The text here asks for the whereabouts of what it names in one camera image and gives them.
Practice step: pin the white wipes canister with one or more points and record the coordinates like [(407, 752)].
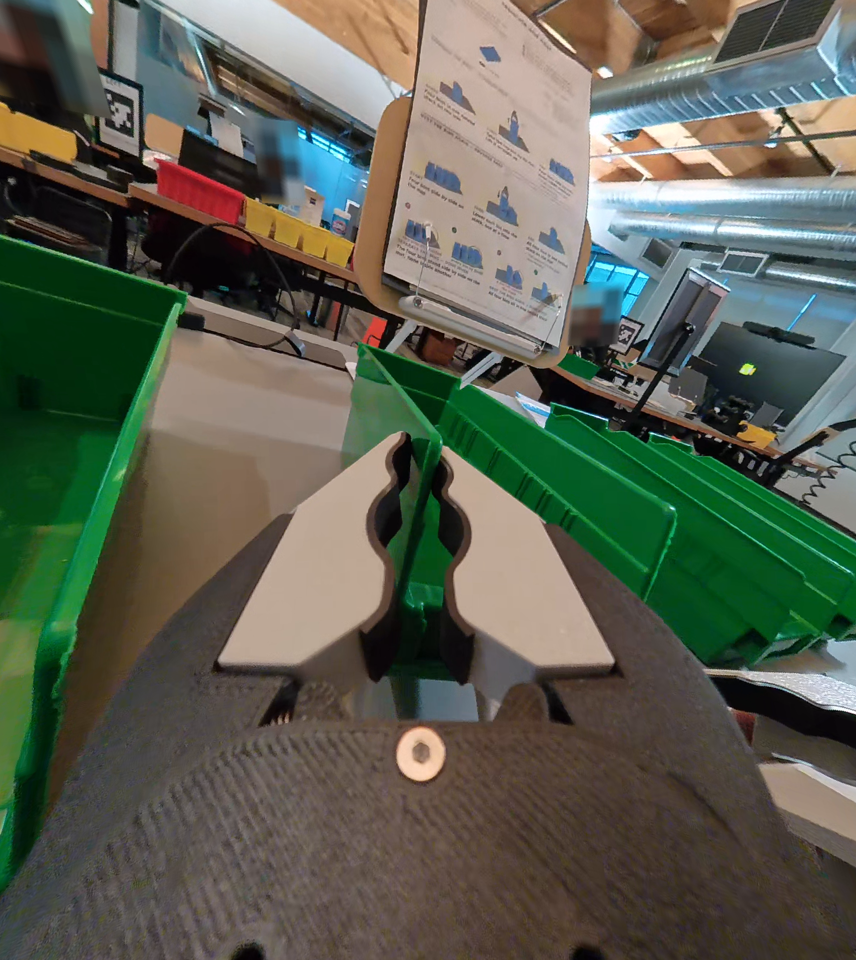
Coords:
[(344, 225)]

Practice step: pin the tilted screen on pole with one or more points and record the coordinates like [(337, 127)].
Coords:
[(687, 322)]

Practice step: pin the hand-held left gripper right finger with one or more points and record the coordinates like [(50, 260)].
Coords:
[(525, 600)]

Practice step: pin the black battery charger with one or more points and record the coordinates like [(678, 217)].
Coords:
[(60, 229)]

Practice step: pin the orange safety cone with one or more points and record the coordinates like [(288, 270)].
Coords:
[(375, 330)]

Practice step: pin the black power adapter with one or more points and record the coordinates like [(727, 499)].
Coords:
[(191, 321)]

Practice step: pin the grey desk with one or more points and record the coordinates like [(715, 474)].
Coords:
[(247, 450)]

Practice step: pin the black monitor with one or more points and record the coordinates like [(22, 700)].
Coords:
[(773, 375)]

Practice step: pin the ceiling vent grille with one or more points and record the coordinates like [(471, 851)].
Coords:
[(773, 30)]

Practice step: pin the row of small yellow bins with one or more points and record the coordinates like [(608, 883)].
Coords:
[(293, 229)]

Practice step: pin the green plastic bin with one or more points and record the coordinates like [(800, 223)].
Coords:
[(593, 540), (60, 337), (735, 585), (848, 570)]

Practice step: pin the red bin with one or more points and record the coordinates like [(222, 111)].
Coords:
[(199, 191)]

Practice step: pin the small green bin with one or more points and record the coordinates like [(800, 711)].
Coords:
[(579, 367)]

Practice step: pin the marker tag sign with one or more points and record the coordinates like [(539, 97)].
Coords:
[(121, 112), (628, 334)]

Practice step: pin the printed instruction sheet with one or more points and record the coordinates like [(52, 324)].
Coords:
[(488, 150)]

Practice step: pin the long wooden table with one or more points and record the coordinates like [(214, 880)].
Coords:
[(97, 187), (660, 416)]

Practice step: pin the yellow bin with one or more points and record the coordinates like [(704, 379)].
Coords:
[(756, 436), (15, 127)]

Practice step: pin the silver air duct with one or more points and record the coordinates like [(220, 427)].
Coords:
[(773, 75), (758, 199)]

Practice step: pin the white blue box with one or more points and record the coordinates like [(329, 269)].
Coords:
[(313, 210)]

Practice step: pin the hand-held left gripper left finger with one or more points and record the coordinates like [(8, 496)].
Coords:
[(308, 592)]

